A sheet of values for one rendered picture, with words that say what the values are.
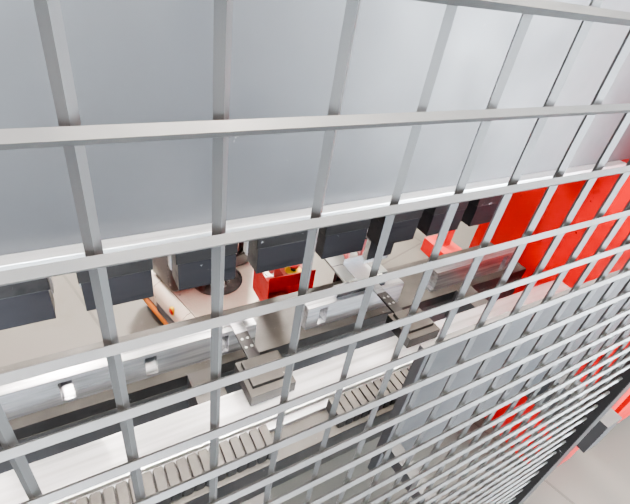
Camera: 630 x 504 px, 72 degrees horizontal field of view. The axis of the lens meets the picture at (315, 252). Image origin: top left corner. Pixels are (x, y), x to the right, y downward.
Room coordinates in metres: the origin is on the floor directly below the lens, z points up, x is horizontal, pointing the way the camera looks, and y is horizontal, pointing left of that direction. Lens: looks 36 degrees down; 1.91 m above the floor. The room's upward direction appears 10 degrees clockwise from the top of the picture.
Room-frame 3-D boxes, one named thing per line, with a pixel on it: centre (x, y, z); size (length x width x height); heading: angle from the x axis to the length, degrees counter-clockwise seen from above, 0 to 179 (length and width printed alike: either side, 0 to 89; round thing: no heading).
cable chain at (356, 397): (0.72, -0.26, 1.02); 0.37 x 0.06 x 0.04; 125
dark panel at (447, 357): (0.88, -0.69, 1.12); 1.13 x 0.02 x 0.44; 125
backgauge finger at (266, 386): (0.75, 0.11, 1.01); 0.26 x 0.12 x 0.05; 35
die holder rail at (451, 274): (1.48, -0.65, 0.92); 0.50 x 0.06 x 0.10; 125
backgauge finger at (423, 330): (1.03, -0.29, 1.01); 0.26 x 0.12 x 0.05; 35
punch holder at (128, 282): (0.72, 0.43, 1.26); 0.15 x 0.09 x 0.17; 125
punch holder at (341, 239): (1.06, -0.06, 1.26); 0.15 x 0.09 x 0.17; 125
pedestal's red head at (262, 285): (1.38, 0.11, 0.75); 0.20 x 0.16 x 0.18; 123
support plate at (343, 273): (1.28, -0.12, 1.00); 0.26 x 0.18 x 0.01; 35
